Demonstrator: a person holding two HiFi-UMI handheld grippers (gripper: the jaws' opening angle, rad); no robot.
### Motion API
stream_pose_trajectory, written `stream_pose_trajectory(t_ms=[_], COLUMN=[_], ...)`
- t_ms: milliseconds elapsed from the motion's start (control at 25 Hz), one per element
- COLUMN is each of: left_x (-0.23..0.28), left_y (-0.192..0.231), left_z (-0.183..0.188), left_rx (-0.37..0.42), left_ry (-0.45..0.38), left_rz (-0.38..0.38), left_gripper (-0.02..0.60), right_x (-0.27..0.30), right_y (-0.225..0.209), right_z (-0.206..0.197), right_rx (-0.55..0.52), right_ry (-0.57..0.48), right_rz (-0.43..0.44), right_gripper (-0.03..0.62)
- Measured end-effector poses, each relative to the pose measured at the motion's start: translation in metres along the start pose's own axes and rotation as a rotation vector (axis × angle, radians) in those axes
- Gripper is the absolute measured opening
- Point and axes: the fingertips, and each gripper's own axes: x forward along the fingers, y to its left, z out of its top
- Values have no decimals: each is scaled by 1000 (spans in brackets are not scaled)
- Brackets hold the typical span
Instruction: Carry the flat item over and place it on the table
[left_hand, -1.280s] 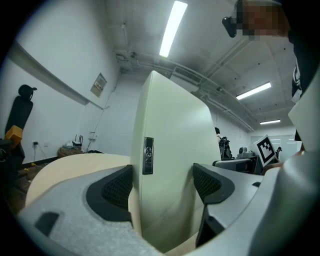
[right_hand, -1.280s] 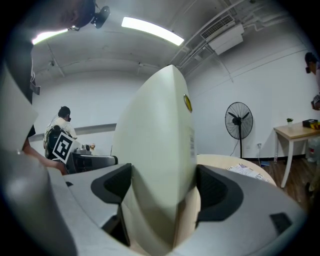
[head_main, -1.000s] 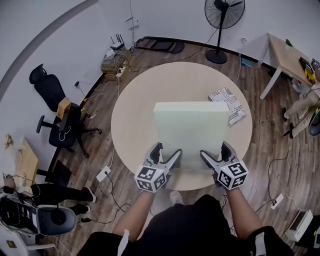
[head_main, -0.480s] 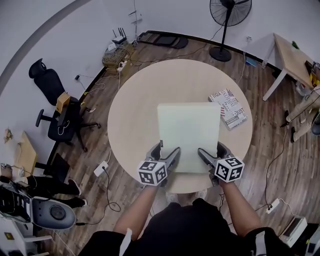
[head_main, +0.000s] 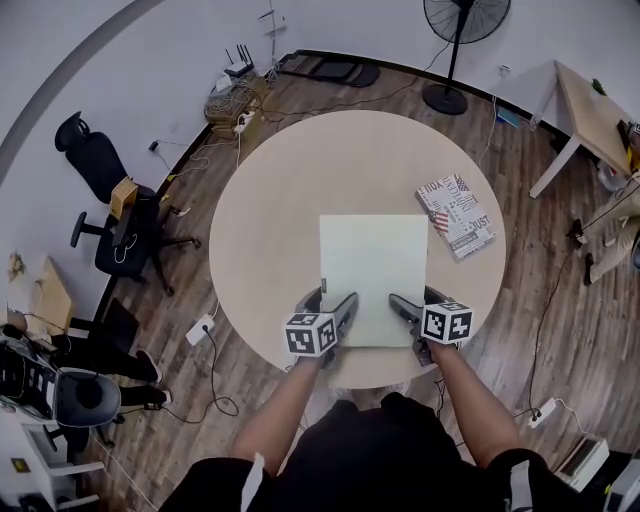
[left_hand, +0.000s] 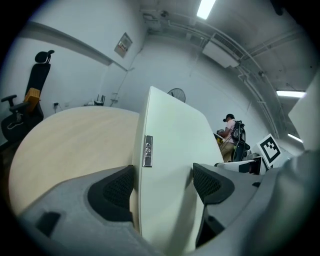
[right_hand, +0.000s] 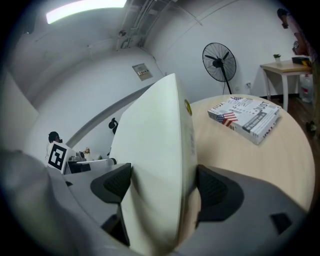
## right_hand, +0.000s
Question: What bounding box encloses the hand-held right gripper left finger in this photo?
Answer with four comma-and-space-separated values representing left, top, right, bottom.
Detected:
62, 162, 133, 249

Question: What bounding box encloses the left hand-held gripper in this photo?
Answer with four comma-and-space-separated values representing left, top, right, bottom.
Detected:
46, 140, 118, 176

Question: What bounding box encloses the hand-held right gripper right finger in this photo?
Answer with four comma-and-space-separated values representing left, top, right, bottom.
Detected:
172, 164, 309, 256

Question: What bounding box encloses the pale green box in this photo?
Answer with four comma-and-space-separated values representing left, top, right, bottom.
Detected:
108, 72, 202, 253

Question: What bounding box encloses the round wooden table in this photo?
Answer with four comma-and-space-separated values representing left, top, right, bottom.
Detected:
187, 93, 316, 214

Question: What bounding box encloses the printed flag pattern book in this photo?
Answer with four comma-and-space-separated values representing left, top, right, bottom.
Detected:
207, 96, 283, 146

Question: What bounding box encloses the black standing fan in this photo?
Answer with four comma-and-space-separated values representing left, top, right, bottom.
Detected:
201, 41, 238, 96

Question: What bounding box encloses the clear water bottle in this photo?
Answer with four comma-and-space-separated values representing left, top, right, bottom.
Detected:
299, 73, 314, 104

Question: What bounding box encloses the white leg wooden desk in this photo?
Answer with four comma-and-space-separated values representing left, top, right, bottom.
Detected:
259, 59, 313, 112

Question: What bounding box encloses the ceiling light bar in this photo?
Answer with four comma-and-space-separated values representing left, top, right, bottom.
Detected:
45, 0, 128, 25

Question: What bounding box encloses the black box on desk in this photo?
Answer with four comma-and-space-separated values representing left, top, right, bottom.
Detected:
291, 56, 311, 65

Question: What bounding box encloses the grey wall electrical panel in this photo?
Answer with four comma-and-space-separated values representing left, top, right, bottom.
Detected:
131, 62, 154, 82

